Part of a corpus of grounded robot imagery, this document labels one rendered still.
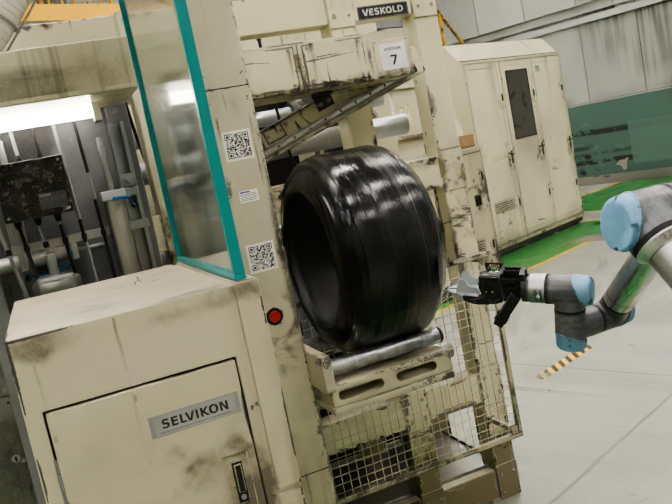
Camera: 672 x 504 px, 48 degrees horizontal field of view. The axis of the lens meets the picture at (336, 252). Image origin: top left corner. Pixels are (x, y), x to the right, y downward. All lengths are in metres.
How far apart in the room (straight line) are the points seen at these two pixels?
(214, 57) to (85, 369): 0.97
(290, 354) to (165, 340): 0.80
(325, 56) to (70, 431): 1.44
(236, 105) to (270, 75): 0.34
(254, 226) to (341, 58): 0.66
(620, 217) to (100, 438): 1.07
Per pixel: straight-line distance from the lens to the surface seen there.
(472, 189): 6.89
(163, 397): 1.25
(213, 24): 1.97
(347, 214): 1.85
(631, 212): 1.62
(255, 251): 1.94
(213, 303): 1.25
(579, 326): 1.93
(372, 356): 2.00
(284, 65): 2.28
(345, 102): 2.48
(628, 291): 1.93
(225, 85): 1.95
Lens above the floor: 1.45
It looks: 7 degrees down
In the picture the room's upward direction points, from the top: 11 degrees counter-clockwise
